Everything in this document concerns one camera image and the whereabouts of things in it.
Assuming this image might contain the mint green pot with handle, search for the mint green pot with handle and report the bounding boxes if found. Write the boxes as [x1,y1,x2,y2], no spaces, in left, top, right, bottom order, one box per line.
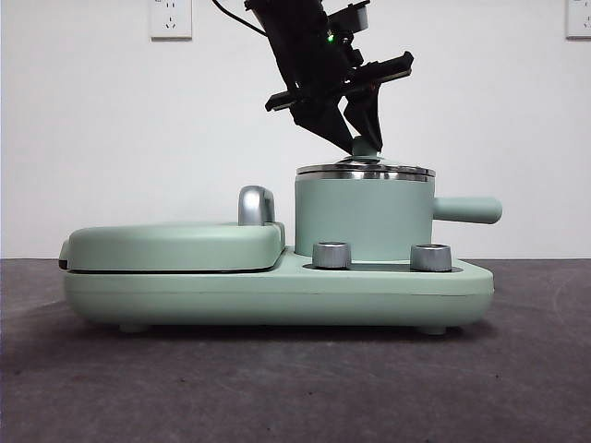
[293,173,503,260]

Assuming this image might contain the mint green griddle cover, chrome handle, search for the mint green griddle cover, chrome handle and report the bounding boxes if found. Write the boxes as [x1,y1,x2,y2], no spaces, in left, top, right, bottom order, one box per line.
[58,185,287,273]

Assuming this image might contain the glass pot lid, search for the glass pot lid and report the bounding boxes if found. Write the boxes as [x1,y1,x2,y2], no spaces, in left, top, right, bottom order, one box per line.
[295,136,436,179]

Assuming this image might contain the silver control dial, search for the silver control dial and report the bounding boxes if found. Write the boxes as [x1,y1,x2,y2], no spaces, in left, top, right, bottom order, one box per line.
[311,241,353,269]
[409,243,452,272]

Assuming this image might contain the black cable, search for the black cable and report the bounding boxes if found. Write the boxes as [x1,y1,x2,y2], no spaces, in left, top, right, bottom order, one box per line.
[211,0,265,36]

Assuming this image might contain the pale grey camera box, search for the pale grey camera box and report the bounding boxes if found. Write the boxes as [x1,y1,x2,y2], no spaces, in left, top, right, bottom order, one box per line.
[330,2,370,34]

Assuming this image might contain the mint green breakfast machine base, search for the mint green breakfast machine base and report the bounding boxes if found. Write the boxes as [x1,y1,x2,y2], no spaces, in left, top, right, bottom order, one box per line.
[62,246,495,334]

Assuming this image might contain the white wall socket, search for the white wall socket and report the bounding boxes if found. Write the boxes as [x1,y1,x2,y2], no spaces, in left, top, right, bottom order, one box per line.
[565,0,591,41]
[148,0,193,42]

